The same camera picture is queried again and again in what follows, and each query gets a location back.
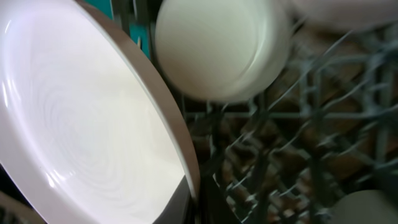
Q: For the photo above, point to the grey dishwasher rack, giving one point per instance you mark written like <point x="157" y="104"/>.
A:
<point x="325" y="128"/>

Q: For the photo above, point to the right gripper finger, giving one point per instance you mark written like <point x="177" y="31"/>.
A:
<point x="12" y="211"/>

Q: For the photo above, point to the white round plate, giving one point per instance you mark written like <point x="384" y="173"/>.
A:
<point x="90" y="132"/>

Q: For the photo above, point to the cream bowl with nuts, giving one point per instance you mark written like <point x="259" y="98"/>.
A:
<point x="222" y="50"/>

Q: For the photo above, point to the white paper cup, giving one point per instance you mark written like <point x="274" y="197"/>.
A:
<point x="364" y="207"/>

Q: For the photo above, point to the teal plastic tray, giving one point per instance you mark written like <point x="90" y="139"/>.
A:
<point x="138" y="33"/>

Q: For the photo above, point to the pink bowl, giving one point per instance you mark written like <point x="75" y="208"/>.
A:
<point x="346" y="15"/>

